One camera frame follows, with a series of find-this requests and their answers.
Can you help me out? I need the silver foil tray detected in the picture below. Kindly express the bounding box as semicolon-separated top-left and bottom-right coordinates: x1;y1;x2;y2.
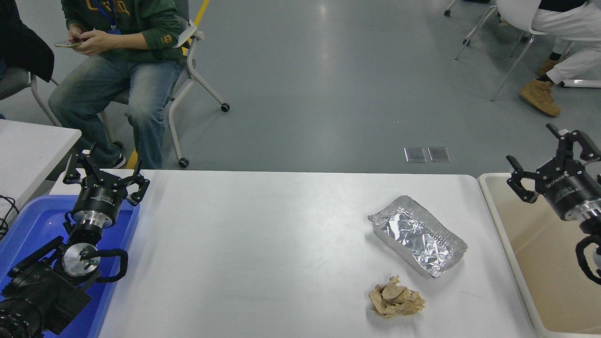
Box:
368;195;469;278

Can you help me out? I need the large pale plastic bin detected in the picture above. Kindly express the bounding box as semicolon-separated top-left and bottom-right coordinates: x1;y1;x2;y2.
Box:
478;172;601;338

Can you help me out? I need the person's left hand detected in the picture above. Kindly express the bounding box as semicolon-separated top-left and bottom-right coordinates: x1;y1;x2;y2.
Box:
70;31;113;56

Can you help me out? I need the black cable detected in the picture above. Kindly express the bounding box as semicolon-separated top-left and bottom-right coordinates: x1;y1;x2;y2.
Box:
0;195;20;240

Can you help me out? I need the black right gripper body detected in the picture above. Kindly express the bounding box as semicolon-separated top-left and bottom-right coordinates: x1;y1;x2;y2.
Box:
540;164;601;221

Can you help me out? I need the blue plastic tray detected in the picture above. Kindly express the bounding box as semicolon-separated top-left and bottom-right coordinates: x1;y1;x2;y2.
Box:
0;195;141;338

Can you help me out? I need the crumpled tan paper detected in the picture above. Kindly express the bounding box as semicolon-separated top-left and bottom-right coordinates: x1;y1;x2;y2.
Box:
369;275;426;319

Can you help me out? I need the blue lanyard with badge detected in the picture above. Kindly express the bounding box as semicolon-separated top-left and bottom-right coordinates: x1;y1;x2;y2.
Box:
94;0;122;36

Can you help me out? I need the person's right hand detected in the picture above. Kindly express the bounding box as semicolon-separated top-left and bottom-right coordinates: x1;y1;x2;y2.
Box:
67;24;97;42

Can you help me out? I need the white chair with metal legs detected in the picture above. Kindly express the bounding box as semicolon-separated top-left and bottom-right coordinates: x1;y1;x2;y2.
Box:
455;0;573;102

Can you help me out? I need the grey chair with white frame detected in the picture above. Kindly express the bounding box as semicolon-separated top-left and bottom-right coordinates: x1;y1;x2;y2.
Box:
0;66;64;127

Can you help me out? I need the white side table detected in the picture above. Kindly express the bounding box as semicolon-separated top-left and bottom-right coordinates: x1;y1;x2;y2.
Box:
0;119;83;226

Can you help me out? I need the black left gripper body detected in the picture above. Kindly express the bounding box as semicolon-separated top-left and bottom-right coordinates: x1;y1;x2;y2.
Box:
72;184;124;218

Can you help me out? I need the grey chair with castors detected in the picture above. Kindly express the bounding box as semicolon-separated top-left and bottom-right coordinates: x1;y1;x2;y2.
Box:
96;0;231;169

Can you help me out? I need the person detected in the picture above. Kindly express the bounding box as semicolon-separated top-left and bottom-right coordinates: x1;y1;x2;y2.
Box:
519;0;601;117
48;0;185;169
0;0;55;83

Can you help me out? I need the white bar on floor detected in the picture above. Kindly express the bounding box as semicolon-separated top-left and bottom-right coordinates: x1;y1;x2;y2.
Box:
560;79;601;90

